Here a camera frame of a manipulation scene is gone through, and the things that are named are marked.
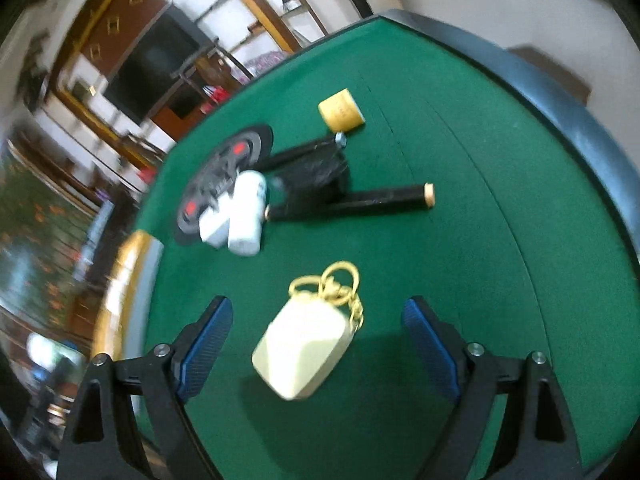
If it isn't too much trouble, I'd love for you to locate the round grey table control panel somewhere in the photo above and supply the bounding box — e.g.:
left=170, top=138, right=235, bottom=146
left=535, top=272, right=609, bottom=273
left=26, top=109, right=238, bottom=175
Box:
left=172, top=125, right=275, bottom=246

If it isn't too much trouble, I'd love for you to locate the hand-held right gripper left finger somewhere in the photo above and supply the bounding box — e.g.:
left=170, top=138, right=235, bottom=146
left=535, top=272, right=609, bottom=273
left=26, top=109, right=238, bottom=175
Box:
left=56, top=296, right=234, bottom=480

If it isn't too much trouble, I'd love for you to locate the black marker with grey end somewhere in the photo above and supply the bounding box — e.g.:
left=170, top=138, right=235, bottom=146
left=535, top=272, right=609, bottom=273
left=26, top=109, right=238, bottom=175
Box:
left=260, top=132, right=347, bottom=173

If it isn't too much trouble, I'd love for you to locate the pale yellow case with keyring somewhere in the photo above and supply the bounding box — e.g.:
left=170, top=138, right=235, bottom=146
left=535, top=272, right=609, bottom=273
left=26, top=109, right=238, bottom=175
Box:
left=251, top=260, right=366, bottom=402

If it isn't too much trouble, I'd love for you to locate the flower garden wall mural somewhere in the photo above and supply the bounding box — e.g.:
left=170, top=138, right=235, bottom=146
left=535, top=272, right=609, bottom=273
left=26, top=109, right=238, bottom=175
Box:
left=0, top=160, right=116, bottom=321

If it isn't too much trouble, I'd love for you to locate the white power adapter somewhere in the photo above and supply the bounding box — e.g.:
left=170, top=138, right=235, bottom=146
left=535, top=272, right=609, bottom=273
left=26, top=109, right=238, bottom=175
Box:
left=197, top=205, right=236, bottom=248

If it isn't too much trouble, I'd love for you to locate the yellow round jar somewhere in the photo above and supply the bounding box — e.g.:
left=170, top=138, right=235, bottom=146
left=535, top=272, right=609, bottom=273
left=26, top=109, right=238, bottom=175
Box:
left=318, top=89, right=366, bottom=133

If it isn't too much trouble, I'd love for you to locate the dark wooden high-back chair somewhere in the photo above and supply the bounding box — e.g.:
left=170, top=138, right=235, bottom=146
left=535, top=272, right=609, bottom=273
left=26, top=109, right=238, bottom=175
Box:
left=170, top=37, right=256, bottom=86

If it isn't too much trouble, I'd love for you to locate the white bottle with green label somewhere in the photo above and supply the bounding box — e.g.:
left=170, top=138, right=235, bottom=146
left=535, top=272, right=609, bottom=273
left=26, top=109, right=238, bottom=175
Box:
left=227, top=192, right=264, bottom=257

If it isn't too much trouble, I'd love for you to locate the black flat-screen television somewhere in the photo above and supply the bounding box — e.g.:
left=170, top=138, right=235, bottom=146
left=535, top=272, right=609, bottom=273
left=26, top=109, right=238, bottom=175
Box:
left=102, top=2, right=211, bottom=126

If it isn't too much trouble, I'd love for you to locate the floral patterned cloth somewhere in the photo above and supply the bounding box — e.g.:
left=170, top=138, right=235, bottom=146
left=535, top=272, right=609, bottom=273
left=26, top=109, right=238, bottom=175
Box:
left=245, top=50, right=286, bottom=76

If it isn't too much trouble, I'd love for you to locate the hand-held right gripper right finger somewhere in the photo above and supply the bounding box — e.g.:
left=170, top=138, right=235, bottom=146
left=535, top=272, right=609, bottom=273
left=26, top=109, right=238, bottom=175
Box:
left=402, top=296, right=587, bottom=480

